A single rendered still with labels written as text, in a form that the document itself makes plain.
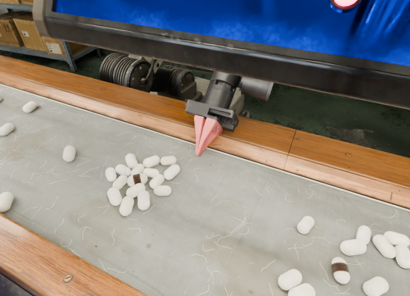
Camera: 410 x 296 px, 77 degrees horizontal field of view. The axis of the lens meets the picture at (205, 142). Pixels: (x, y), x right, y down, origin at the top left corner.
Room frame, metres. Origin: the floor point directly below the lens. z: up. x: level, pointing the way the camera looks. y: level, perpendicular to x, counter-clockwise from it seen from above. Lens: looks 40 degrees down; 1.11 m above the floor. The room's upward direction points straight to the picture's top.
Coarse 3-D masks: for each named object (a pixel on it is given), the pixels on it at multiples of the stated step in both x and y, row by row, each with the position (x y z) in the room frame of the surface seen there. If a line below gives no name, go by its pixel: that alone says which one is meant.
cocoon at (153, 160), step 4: (152, 156) 0.37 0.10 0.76; (156, 156) 0.37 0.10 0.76; (144, 160) 0.36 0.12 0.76; (148, 160) 0.36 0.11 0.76; (152, 160) 0.36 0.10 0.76; (156, 160) 0.36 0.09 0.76; (144, 164) 0.35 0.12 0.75; (148, 164) 0.35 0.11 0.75; (152, 164) 0.36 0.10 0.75; (156, 164) 0.36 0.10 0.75
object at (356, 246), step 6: (348, 240) 0.19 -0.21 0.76; (354, 240) 0.19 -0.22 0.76; (360, 240) 0.19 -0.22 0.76; (342, 246) 0.19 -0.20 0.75; (348, 246) 0.18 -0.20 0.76; (354, 246) 0.18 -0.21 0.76; (360, 246) 0.18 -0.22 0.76; (366, 246) 0.19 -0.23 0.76; (342, 252) 0.18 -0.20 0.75; (348, 252) 0.18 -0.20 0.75; (354, 252) 0.18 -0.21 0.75; (360, 252) 0.18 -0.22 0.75
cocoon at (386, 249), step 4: (376, 236) 0.20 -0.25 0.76; (380, 236) 0.20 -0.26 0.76; (384, 236) 0.20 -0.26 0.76; (376, 240) 0.20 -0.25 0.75; (380, 240) 0.19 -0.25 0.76; (384, 240) 0.19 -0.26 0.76; (388, 240) 0.19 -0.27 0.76; (376, 244) 0.19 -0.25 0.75; (380, 244) 0.19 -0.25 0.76; (384, 244) 0.19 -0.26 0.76; (388, 244) 0.19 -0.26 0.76; (380, 248) 0.18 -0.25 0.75; (384, 248) 0.18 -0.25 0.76; (388, 248) 0.18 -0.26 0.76; (392, 248) 0.18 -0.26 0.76; (380, 252) 0.18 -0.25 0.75; (384, 252) 0.18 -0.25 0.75; (388, 252) 0.18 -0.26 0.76; (392, 252) 0.18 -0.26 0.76; (384, 256) 0.18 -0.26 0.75; (388, 256) 0.17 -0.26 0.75; (392, 256) 0.17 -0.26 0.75
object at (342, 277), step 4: (336, 260) 0.17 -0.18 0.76; (340, 260) 0.16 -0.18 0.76; (344, 260) 0.17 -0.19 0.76; (336, 272) 0.15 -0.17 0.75; (340, 272) 0.15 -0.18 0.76; (344, 272) 0.15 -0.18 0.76; (336, 276) 0.15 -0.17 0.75; (340, 276) 0.14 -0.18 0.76; (344, 276) 0.14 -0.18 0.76; (348, 276) 0.14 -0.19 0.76; (336, 280) 0.14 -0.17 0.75; (340, 280) 0.14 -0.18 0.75; (344, 280) 0.14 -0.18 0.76; (348, 280) 0.14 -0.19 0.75
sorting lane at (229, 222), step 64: (64, 128) 0.49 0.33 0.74; (128, 128) 0.49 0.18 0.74; (0, 192) 0.30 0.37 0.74; (64, 192) 0.30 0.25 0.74; (192, 192) 0.30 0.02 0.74; (256, 192) 0.30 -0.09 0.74; (320, 192) 0.30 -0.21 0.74; (128, 256) 0.18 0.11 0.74; (192, 256) 0.18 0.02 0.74; (256, 256) 0.18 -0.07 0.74; (320, 256) 0.18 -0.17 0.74
